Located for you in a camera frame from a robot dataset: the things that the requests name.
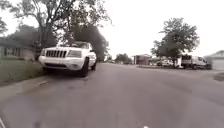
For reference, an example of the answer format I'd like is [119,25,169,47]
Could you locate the pale garage building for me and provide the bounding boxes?
[203,49,224,72]

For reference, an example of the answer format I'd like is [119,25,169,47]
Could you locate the large leafy tree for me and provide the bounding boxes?
[0,0,111,51]

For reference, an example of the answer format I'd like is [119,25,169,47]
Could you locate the dark leafy tree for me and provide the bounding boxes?
[63,23,110,63]

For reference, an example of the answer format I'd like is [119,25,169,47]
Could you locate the white van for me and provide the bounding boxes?
[176,54,208,70]

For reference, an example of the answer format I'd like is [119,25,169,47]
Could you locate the pale concrete kerb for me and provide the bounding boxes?
[0,75,51,101]

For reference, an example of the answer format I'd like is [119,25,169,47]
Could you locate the brick building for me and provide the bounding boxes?
[131,53,153,66]

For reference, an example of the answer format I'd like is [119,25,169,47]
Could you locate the round leafy tree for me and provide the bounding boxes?
[150,17,201,68]

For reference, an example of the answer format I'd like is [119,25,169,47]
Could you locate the grass lawn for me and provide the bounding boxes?
[0,58,46,84]

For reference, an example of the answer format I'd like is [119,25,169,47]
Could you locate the grey asphalt road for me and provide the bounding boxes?
[0,62,224,128]

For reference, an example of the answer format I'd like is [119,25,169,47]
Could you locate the white car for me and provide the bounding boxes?
[37,41,98,78]

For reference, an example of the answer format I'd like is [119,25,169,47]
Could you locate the low house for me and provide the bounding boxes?
[0,36,38,62]

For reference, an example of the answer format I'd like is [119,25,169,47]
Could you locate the distant trees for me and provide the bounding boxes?
[114,53,133,65]

